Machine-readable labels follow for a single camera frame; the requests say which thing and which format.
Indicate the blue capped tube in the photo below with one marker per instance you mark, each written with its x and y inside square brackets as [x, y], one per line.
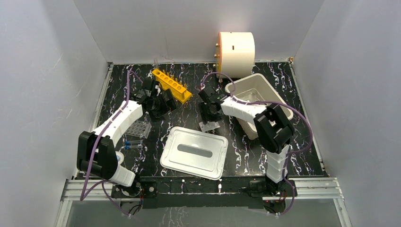
[133, 142]
[133, 146]

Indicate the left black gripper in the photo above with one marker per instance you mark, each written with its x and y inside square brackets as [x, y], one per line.
[161, 108]

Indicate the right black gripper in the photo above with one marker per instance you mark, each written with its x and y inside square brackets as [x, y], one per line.
[202, 107]

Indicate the aluminium frame rail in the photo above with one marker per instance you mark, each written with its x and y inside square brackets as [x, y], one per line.
[306, 188]

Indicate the clear well plate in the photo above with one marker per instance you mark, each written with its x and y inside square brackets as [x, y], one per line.
[139, 129]

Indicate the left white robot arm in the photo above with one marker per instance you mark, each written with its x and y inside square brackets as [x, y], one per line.
[96, 150]

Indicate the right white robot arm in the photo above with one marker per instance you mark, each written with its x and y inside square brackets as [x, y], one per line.
[272, 125]

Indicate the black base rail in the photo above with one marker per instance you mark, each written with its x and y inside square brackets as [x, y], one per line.
[255, 192]

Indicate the yellow test tube rack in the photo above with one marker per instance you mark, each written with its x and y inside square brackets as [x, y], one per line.
[179, 90]

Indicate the small clear plastic bag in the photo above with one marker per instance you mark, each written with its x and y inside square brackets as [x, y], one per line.
[204, 127]

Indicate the white bin lid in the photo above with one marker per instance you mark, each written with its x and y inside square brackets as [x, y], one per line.
[195, 153]

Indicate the beige plastic bin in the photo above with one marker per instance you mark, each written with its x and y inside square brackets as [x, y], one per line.
[252, 89]

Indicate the cream cylindrical device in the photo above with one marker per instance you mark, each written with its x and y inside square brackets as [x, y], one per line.
[235, 54]

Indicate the blue petri dish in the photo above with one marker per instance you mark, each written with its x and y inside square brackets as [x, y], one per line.
[120, 157]

